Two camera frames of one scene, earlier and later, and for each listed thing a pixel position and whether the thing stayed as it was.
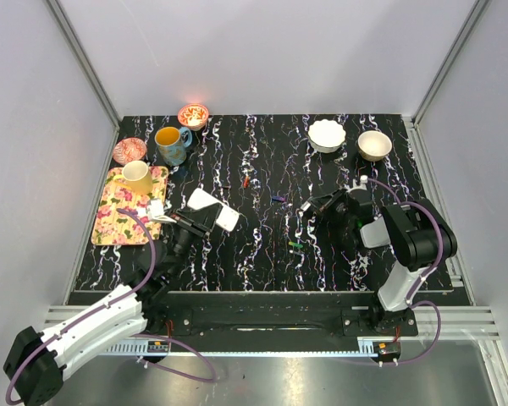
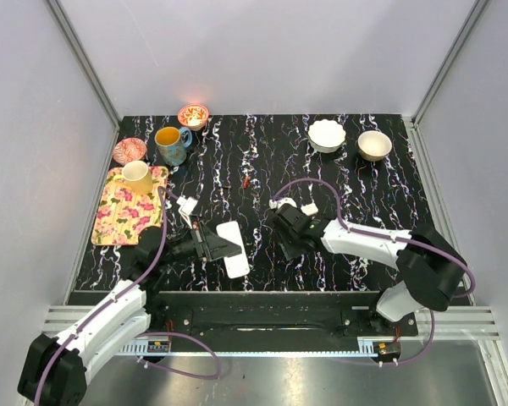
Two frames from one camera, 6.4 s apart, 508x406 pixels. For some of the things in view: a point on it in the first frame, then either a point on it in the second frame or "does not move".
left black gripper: [201, 222] -> [211, 246]
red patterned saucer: [129, 149] does not move
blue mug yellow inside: [172, 143] does not move
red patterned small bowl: [193, 116] does not move
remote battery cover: [306, 205] does not move
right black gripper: [324, 204] -> [289, 252]
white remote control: [228, 218] -> [236, 266]
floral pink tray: [114, 227] does not move
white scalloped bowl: [326, 136] does not move
